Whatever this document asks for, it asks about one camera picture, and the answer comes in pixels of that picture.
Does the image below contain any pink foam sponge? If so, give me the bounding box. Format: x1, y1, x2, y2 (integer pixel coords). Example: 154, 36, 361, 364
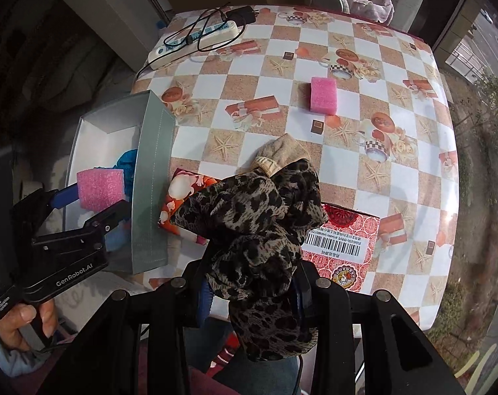
309, 76, 339, 115
76, 168, 126, 212

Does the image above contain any floral tissue pack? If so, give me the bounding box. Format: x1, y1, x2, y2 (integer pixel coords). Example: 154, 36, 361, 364
157, 167, 230, 246

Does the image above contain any black power cable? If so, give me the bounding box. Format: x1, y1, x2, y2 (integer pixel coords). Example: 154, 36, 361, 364
162, 5, 259, 55

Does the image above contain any leopard print cloth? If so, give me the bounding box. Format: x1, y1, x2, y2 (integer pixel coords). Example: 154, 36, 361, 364
169, 158, 329, 363

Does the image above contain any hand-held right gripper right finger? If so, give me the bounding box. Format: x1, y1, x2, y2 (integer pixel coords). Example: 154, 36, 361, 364
292, 261, 466, 395

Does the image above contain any pale pink cloth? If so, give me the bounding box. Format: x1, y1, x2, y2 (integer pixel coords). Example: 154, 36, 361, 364
343, 0, 396, 24

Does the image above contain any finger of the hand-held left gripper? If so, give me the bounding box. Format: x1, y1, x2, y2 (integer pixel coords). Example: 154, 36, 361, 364
77, 198, 133, 238
12, 183, 82, 239

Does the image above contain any beige knit sock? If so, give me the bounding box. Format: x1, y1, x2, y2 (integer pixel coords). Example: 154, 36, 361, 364
250, 133, 312, 178

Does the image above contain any thin black cable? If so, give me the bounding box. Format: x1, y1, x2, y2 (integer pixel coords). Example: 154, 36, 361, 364
294, 356, 306, 395

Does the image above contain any person's maroon clothing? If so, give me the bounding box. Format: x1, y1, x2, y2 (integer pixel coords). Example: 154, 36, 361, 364
136, 368, 217, 395

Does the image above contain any white cabinet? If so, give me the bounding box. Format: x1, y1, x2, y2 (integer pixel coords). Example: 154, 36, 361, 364
39, 0, 180, 62

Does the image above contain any person's leg in jeans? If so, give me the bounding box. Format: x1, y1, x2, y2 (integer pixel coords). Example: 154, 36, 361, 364
183, 317, 305, 395

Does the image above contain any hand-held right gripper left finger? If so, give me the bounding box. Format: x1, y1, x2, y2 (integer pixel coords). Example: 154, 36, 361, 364
39, 251, 213, 395

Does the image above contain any red patterned carton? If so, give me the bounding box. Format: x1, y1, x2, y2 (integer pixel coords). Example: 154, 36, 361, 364
299, 203, 382, 294

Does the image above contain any white cardboard box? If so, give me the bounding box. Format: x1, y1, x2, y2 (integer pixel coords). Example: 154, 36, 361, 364
66, 91, 178, 275

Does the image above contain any person's left hand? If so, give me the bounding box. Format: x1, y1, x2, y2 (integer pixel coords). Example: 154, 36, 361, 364
0, 297, 57, 353

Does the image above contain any checkered tablecloth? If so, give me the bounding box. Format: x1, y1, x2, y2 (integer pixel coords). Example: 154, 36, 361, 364
131, 5, 460, 332

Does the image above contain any white power strip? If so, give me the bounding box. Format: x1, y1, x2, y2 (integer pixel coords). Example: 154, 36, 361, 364
147, 19, 240, 70

